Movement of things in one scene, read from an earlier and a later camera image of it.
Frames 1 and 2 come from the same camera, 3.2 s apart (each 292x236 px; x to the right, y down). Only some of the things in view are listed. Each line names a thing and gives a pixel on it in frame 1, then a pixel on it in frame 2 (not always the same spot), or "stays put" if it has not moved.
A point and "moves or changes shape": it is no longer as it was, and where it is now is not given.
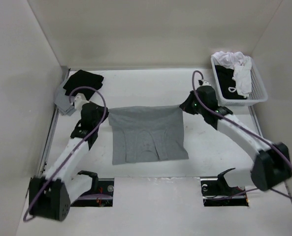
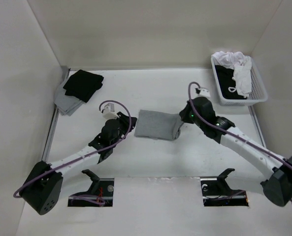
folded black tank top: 82,78 stays put
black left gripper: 100,109 to 125,121
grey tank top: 147,133 moves or changes shape
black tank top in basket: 226,84 stays put
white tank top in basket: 242,65 stays put
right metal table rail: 255,119 stays put
